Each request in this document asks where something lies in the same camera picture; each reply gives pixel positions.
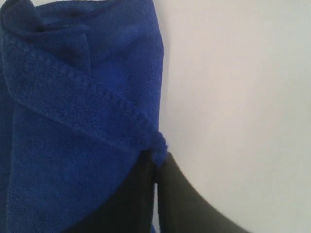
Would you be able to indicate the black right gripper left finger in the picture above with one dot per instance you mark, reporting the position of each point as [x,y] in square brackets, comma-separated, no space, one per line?
[130,209]

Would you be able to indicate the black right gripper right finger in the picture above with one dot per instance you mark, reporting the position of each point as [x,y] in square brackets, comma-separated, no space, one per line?
[182,209]

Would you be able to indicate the blue towel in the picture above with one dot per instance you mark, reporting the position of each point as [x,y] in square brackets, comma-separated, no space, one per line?
[80,87]

